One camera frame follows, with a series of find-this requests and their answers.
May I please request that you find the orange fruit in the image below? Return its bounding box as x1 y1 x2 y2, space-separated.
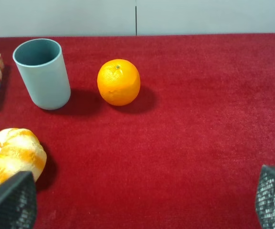
97 59 141 106

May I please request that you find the orange white bread toy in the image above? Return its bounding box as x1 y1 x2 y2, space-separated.
0 128 47 184

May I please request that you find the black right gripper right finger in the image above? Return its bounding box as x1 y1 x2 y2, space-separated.
255 165 275 229

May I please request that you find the red velvet tablecloth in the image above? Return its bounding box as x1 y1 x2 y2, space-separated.
0 34 275 229

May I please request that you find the grey blue cup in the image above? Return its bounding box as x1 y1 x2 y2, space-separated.
12 38 71 110

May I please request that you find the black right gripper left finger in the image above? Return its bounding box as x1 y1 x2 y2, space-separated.
0 171 37 229

